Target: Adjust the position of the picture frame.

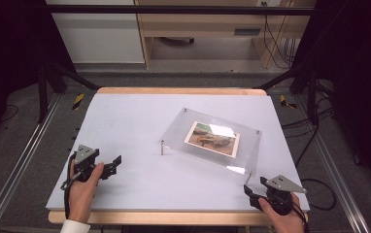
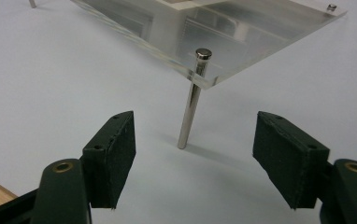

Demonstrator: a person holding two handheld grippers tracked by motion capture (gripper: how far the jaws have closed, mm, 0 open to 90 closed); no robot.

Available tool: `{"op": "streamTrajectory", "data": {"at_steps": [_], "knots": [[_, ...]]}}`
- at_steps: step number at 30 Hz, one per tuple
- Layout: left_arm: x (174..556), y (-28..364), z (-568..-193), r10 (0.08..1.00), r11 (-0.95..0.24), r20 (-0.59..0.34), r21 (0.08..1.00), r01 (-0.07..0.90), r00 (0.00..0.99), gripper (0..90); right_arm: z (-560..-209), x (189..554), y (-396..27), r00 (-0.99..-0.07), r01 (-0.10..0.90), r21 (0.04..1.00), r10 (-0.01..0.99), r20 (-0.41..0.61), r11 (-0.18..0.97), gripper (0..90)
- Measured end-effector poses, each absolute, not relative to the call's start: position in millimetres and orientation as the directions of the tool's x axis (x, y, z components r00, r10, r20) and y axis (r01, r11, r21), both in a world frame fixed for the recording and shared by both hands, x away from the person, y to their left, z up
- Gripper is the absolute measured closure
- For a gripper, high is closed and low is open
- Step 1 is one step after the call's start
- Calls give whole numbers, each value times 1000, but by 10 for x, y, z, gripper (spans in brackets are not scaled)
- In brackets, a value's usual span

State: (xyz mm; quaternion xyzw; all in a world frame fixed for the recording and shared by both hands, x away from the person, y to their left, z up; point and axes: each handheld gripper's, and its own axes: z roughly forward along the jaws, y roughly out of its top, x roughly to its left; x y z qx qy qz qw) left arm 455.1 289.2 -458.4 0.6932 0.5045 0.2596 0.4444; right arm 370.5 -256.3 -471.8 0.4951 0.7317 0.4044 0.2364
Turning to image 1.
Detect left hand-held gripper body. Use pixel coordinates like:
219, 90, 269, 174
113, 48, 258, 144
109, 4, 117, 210
73, 144, 100, 183

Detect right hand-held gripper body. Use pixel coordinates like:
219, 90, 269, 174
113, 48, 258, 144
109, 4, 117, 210
263, 174, 308, 216

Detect boat painting print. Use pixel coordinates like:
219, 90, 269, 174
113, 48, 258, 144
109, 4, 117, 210
184, 120, 242, 159

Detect clear acrylic photo frame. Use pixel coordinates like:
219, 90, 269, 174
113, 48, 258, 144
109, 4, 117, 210
159, 107, 262, 185

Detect person's right hand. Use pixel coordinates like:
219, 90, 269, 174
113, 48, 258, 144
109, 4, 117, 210
257, 192, 306, 233

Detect person's left hand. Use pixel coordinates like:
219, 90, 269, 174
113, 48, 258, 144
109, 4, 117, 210
67, 161, 106, 224

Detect white table board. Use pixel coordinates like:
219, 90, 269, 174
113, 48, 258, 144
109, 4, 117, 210
45, 92, 311, 213

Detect black yellow floor tape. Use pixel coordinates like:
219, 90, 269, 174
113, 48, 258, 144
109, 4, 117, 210
71, 92, 86, 112
279, 94, 298, 110

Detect black metal stand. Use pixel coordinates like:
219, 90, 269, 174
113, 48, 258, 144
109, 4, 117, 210
256, 61, 320, 126
37, 61, 101, 124

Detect wooden table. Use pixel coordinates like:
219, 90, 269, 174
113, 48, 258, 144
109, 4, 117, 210
48, 86, 310, 227

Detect white cabinet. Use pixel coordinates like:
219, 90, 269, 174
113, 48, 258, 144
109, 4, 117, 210
45, 0, 146, 64

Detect black curtain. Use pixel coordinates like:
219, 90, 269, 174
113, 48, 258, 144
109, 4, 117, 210
0, 0, 75, 149
290, 0, 371, 190

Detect black metal crossbar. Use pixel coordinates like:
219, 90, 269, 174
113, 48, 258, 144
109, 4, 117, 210
44, 4, 316, 17

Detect wooden desk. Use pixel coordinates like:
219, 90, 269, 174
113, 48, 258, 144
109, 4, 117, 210
134, 0, 318, 70

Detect right hand-held gripper cable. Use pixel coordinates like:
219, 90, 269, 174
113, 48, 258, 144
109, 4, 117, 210
289, 193, 308, 233

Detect hand-held gripper cable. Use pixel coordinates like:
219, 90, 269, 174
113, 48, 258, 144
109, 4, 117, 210
289, 193, 308, 233
59, 150, 83, 221

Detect left hand-held gripper cable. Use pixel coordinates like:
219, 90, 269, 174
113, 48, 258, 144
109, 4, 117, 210
59, 150, 83, 221

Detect black looped floor cable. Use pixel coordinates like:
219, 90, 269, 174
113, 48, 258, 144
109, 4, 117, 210
299, 177, 338, 212

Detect black floor cable bundle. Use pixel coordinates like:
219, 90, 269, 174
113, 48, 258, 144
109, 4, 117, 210
282, 95, 336, 169

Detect aluminium floor rail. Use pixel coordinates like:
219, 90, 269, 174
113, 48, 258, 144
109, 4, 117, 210
294, 94, 371, 233
0, 92, 63, 233

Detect thin black floor cable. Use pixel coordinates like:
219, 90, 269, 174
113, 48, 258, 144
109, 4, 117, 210
0, 103, 19, 123

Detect black hanging cables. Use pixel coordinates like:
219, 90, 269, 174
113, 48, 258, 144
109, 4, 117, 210
262, 2, 297, 70

